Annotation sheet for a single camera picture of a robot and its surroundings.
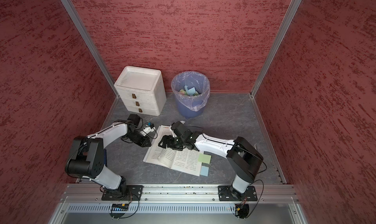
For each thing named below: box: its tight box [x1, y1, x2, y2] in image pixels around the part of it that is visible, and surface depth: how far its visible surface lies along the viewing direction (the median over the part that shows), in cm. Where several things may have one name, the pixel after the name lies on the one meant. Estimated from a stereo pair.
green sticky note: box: [197, 153, 212, 164], surface depth 87 cm
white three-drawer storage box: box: [113, 66, 167, 117], surface depth 97 cm
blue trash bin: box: [170, 70, 211, 119], surface depth 97 cm
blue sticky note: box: [199, 165, 210, 178], surface depth 83 cm
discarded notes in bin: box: [178, 85, 199, 96], surface depth 103 cm
